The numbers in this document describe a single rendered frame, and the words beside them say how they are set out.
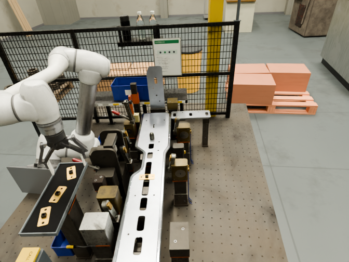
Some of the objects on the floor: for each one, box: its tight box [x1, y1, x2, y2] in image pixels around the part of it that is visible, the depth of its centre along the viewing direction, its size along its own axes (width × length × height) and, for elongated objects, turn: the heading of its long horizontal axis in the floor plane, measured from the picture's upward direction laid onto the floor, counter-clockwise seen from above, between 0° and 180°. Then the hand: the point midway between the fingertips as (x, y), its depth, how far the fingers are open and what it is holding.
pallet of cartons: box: [225, 63, 318, 115], centre depth 376 cm, size 130×89×47 cm
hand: (68, 167), depth 107 cm, fingers open, 13 cm apart
